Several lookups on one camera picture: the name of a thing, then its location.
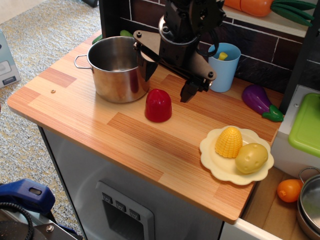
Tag cream scalloped plate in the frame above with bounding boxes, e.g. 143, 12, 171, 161
199, 126, 274, 186

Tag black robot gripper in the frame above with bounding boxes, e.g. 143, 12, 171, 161
133, 14, 216, 103

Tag red toy pepper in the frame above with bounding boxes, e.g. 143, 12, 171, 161
144, 88, 172, 123

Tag orange toy fruit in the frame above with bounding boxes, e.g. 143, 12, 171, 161
276, 179, 303, 203

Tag black braided cable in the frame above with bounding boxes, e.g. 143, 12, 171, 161
0, 201, 34, 240

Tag yellow toy corn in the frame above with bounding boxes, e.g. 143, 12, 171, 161
215, 126, 243, 158

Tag stainless steel pot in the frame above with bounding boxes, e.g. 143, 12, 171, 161
74, 36, 150, 104

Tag blue clamp device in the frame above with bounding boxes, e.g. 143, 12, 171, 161
0, 178, 56, 215

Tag yellow toy sweet potato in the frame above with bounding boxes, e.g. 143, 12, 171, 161
235, 143, 269, 174

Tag purple toy eggplant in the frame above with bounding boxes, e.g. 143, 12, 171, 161
241, 84, 284, 122

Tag grey toy dishwasher panel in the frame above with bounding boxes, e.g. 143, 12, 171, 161
96, 181, 155, 240

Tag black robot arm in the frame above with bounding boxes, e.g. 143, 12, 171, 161
133, 0, 226, 103

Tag steel bowl at right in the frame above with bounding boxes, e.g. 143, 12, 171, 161
296, 166, 320, 240

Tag yellow toy in cup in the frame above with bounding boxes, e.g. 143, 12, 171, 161
218, 51, 228, 61

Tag green toy vegetable behind pot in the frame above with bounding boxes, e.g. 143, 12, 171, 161
91, 30, 134, 45

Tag orange toy carrot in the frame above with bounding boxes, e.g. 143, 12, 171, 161
224, 0, 316, 27

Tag light blue plastic cup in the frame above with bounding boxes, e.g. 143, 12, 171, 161
208, 42, 241, 93

